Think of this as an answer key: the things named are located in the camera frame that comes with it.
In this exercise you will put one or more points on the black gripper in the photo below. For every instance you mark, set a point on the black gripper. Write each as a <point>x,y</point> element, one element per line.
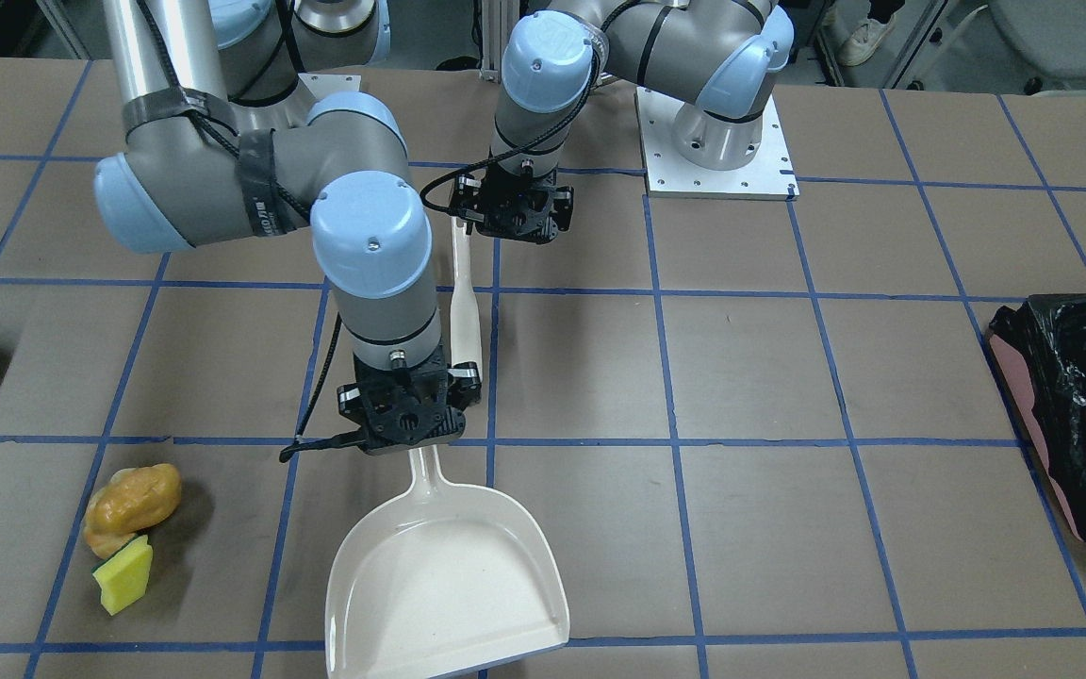
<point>560,201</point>
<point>349,401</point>

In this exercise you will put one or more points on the white hand brush black bristles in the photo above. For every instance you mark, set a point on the white hand brush black bristles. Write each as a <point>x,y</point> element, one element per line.
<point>466,344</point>

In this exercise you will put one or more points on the white plastic dustpan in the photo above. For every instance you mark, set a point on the white plastic dustpan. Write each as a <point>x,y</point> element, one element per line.
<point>444,579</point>

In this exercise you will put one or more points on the glossy brown bread roll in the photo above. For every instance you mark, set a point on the glossy brown bread roll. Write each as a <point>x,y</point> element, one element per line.
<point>134,499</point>

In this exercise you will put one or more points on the yellow green sponge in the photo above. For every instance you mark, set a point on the yellow green sponge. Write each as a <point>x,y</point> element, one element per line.
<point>123,577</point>

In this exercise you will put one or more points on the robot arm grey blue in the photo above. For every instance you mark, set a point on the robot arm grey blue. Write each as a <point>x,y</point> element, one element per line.
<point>194,173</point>
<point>718,59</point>

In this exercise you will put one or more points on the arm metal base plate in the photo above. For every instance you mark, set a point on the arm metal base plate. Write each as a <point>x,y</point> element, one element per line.
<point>314,87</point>
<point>690,154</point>

